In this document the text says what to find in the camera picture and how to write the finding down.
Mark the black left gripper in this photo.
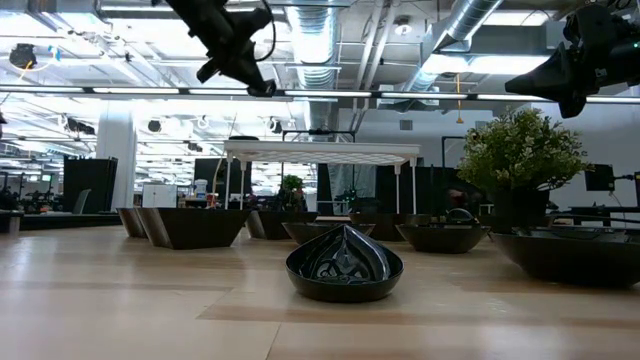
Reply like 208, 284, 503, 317
185, 12, 275, 90

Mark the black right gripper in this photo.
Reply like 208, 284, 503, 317
504, 0, 640, 120

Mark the black square wavy mini plate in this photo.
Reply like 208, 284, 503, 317
246, 209, 320, 241
116, 207, 151, 240

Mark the black square planter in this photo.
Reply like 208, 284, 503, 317
135, 207, 252, 251

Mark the black leaf-shaped mini plate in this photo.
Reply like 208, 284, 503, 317
396, 223, 491, 255
490, 227, 640, 290
281, 221, 377, 247

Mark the green potted artificial plant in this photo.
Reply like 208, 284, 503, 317
457, 107, 591, 235

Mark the long LED light bar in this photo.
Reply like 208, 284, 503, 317
0, 84, 640, 105

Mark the black monitor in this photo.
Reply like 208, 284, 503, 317
584, 163, 616, 192

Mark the black partition panel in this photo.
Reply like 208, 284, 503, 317
193, 158, 253, 201
63, 157, 119, 215
375, 165, 466, 216

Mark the small green background plant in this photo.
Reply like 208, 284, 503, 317
279, 174, 306, 209

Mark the white cabinet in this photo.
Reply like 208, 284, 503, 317
142, 183, 178, 209

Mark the white building column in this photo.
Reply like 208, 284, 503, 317
95, 107, 138, 211

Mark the black rounded object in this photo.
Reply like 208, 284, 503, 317
443, 207, 481, 226

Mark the grey chair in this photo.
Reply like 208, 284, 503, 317
72, 188, 94, 215

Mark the black round ceiling lamp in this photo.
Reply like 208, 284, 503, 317
8, 42, 39, 70

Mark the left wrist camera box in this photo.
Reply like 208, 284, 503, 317
227, 7, 274, 44

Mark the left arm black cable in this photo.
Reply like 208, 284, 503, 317
253, 0, 277, 62

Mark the silver ventilation duct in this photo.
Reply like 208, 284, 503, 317
285, 0, 347, 132
403, 0, 505, 96

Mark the thin black rig frame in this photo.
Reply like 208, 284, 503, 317
281, 128, 357, 216

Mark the yellow hanging cord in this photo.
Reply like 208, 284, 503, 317
453, 73, 465, 125

